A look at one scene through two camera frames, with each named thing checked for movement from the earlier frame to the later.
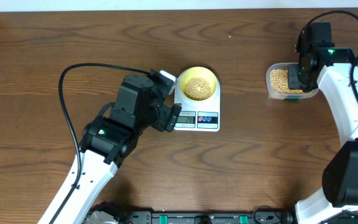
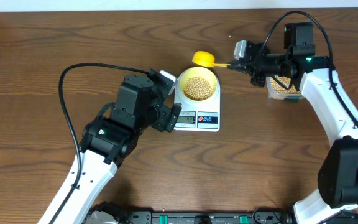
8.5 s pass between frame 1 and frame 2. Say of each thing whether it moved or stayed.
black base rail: stayed
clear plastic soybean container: stayed
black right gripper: moved
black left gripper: stayed
